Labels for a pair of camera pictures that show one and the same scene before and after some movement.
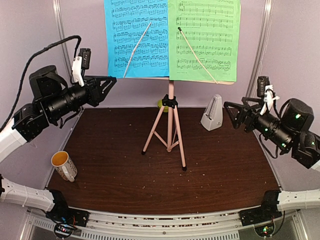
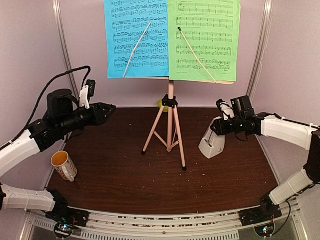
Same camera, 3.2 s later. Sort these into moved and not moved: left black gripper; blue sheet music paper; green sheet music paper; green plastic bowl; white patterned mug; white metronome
Moved: white metronome; left black gripper
Not moved: green plastic bowl; blue sheet music paper; green sheet music paper; white patterned mug
